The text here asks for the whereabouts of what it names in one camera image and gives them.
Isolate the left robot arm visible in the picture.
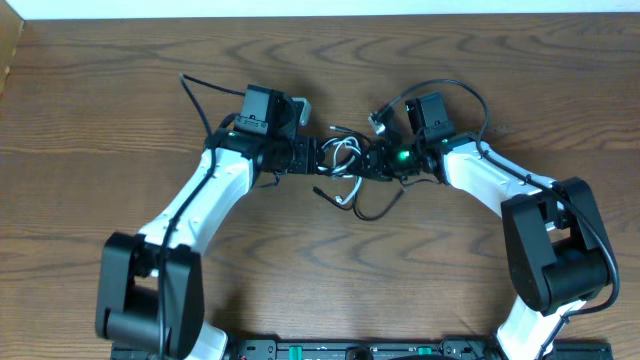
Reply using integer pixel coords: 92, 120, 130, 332
95, 85, 318, 359

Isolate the left camera cable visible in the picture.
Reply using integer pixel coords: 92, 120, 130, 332
156, 72, 247, 360

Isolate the right camera cable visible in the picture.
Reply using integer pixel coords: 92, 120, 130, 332
379, 78, 621, 360

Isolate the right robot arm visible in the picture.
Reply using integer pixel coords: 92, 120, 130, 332
354, 93, 620, 359

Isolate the camera cable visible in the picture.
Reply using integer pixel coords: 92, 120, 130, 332
379, 78, 621, 360
156, 72, 247, 360

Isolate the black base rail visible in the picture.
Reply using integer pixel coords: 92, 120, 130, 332
110, 337, 614, 360

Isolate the white usb cable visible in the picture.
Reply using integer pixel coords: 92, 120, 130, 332
316, 135, 364, 206

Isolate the black usb cable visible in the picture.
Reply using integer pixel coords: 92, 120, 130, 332
311, 124, 407, 222

